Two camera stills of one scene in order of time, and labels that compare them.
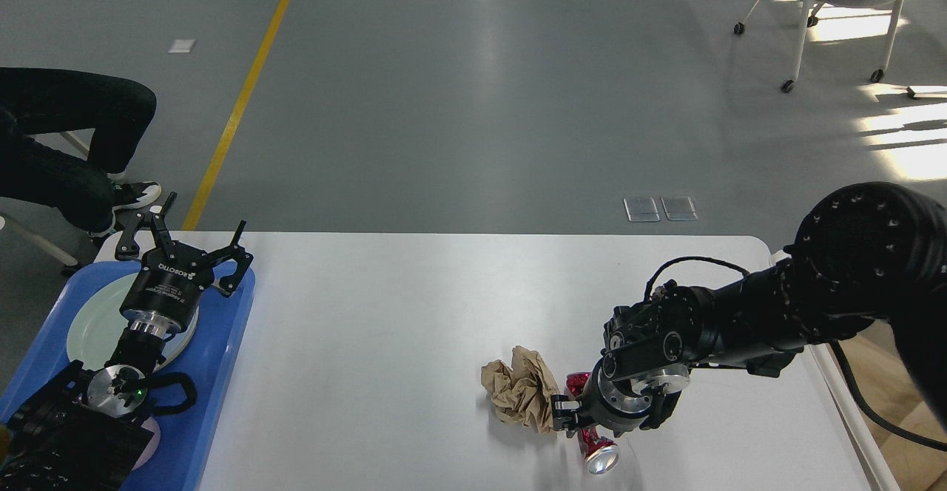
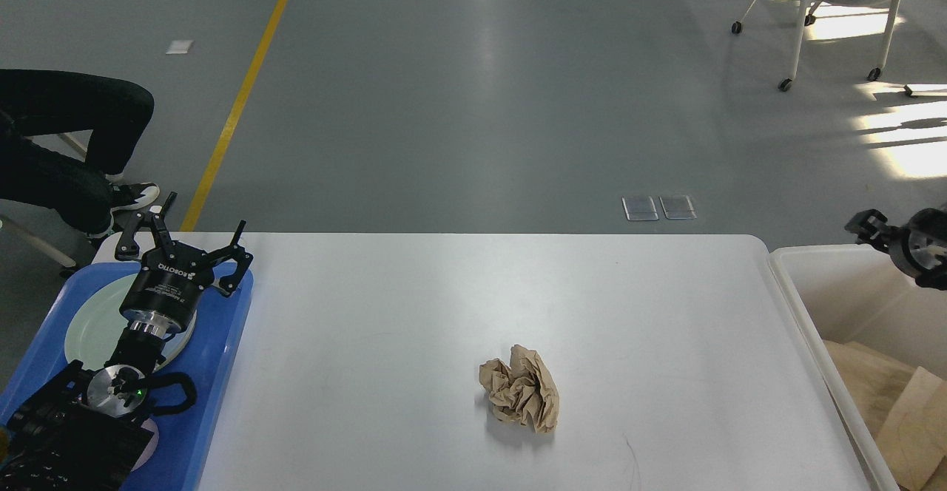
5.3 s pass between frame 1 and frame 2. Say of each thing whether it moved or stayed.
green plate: stayed
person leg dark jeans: stayed
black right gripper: moved
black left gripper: stayed
